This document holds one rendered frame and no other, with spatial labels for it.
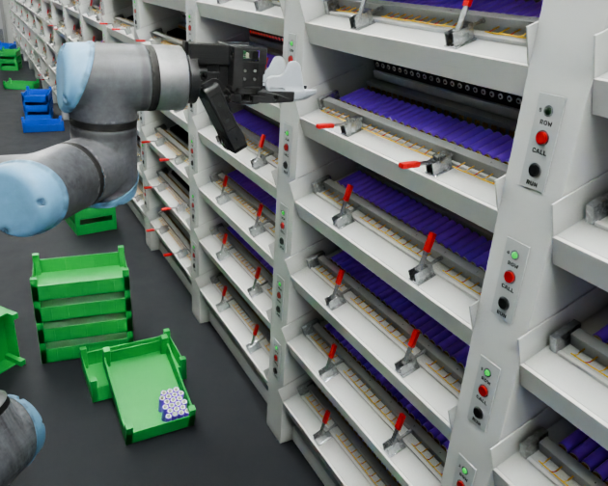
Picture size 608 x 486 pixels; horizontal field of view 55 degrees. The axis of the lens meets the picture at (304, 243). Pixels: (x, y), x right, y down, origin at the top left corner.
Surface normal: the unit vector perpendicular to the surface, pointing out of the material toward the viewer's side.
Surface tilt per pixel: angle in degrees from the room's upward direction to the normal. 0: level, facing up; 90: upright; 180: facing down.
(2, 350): 90
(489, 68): 110
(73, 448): 0
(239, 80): 90
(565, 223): 90
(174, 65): 57
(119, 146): 93
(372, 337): 20
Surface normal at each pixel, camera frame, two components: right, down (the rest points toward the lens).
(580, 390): -0.25, -0.80
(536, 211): -0.88, 0.14
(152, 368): 0.20, -0.75
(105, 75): 0.48, 0.16
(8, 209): -0.20, 0.39
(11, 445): 0.88, -0.19
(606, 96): -0.84, 0.45
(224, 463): 0.06, -0.91
